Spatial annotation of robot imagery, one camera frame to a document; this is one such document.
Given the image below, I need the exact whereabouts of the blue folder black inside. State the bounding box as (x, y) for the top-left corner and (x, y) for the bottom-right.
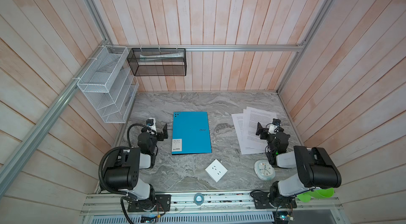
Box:
(171, 111), (212, 155)

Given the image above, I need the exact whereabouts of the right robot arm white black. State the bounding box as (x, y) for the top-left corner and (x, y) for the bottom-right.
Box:
(255, 119), (342, 208)

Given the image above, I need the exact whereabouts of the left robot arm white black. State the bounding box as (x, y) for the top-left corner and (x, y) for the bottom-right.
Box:
(98, 119), (168, 211)

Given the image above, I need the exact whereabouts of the bottom printed paper sheet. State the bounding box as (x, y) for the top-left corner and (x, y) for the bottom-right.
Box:
(232, 114), (255, 155)

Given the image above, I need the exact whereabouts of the middle printed paper sheet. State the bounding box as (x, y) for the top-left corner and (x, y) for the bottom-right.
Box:
(236, 109), (273, 155)

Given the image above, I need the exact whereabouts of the white oval alarm clock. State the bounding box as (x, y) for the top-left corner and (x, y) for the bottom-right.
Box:
(254, 159), (276, 181)

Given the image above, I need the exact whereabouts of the green plastic funnel cup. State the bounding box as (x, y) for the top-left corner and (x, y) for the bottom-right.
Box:
(297, 188), (335, 202)

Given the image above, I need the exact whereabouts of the blue tape roll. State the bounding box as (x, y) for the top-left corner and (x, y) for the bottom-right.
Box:
(193, 193), (205, 206)

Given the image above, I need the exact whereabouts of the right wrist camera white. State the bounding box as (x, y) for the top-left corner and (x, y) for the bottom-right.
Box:
(268, 118), (284, 134)

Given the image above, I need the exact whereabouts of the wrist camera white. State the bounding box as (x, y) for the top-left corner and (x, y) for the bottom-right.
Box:
(268, 118), (284, 134)
(146, 118), (156, 131)

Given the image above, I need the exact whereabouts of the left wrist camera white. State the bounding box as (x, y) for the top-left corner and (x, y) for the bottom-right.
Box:
(146, 118), (156, 131)

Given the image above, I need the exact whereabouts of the black corrugated cable hose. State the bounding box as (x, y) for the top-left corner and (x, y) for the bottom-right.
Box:
(97, 146), (134, 196)

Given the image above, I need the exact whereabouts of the white wall socket plate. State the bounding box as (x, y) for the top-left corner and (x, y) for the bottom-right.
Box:
(205, 159), (228, 182)

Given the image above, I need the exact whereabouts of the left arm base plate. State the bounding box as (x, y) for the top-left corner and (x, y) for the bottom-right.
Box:
(128, 194), (171, 213)

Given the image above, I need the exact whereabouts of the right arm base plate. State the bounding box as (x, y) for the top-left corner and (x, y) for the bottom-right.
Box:
(250, 190), (297, 209)

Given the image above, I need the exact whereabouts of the white wire mesh shelf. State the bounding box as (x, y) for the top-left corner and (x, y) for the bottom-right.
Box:
(77, 46), (139, 124)

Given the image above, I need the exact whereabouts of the black wire mesh basket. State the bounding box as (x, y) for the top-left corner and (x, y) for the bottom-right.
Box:
(127, 47), (187, 77)

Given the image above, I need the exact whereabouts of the aluminium mounting rail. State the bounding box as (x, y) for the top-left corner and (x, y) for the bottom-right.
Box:
(80, 190), (344, 216)

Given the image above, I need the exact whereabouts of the horizontal aluminium frame bar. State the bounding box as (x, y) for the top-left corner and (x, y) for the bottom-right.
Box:
(123, 44), (304, 52)

